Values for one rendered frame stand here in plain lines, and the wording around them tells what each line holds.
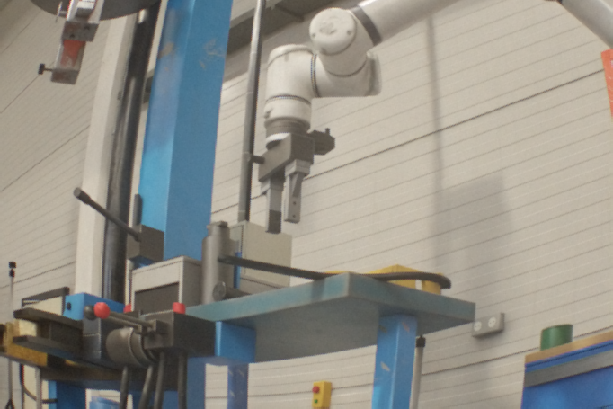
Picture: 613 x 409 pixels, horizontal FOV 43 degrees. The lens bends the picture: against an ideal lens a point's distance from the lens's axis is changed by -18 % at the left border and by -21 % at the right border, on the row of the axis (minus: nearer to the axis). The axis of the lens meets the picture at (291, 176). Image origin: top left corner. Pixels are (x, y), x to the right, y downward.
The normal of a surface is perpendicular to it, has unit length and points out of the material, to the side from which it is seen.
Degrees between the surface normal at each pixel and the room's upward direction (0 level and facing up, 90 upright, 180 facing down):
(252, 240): 90
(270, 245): 90
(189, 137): 90
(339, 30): 99
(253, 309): 90
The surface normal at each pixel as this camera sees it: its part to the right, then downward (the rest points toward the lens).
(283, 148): -0.89, -0.21
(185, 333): 0.66, -0.25
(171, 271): -0.75, -0.27
